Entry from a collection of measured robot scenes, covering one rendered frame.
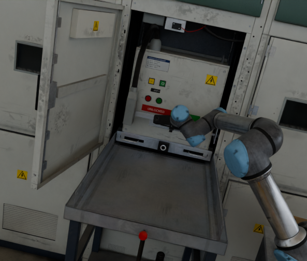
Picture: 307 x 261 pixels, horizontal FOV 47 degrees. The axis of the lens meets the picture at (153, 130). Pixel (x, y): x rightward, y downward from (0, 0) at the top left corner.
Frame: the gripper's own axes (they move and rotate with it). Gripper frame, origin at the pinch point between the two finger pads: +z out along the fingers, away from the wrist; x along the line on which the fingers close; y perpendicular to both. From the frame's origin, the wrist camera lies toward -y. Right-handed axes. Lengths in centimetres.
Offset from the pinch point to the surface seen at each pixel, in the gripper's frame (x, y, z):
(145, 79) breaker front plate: 21.0, -18.5, -4.6
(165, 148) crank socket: -11.3, -0.2, 8.3
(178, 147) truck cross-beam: -8.6, 6.9, 9.7
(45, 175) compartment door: -38, -48, -33
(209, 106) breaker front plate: 14.6, 17.9, -1.9
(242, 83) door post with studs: 26.5, 30.5, -13.5
